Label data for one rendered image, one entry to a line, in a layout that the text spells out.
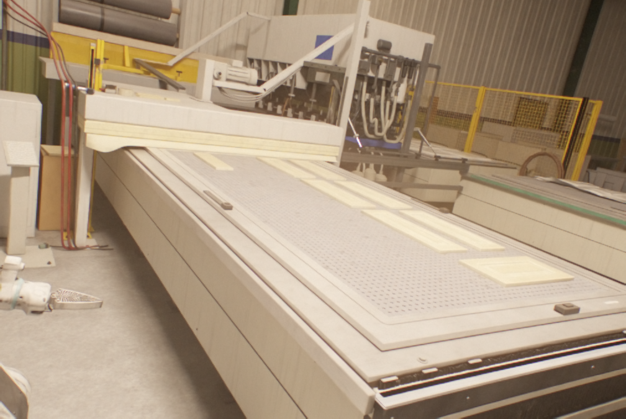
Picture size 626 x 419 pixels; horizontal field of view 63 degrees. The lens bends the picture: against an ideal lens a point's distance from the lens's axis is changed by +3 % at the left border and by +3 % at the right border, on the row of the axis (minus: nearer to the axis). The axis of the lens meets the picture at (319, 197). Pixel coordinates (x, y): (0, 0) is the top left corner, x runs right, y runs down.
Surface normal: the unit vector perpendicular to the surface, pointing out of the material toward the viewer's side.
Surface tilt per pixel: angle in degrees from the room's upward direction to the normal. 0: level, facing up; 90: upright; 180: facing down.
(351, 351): 0
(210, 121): 90
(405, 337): 0
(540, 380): 90
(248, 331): 90
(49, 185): 90
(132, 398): 0
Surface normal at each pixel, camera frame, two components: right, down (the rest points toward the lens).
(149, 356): 0.18, -0.96
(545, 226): -0.84, -0.03
